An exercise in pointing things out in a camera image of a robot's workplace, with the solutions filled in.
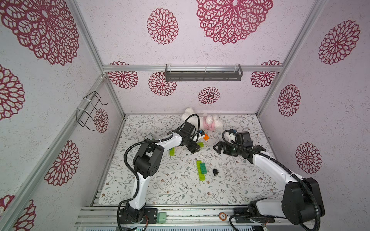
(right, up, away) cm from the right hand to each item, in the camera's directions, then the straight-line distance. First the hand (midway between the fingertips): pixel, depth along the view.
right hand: (219, 146), depth 86 cm
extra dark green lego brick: (-9, -15, +3) cm, 17 cm away
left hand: (-13, -1, +12) cm, 18 cm away
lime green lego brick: (-10, -19, +1) cm, 21 cm away
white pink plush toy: (-5, +15, +14) cm, 21 cm away
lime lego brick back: (-9, 0, +16) cm, 18 cm away
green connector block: (-32, -34, -15) cm, 49 cm away
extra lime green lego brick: (-29, -5, +11) cm, 32 cm away
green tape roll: (-43, +4, +14) cm, 45 cm away
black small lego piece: (-2, -16, +2) cm, 16 cm away
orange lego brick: (-4, +4, +20) cm, 21 cm away
